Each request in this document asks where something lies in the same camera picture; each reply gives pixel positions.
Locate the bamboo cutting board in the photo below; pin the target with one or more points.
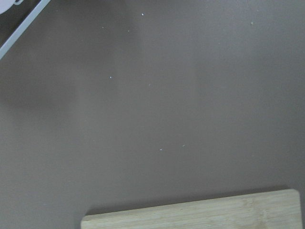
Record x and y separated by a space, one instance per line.
267 210

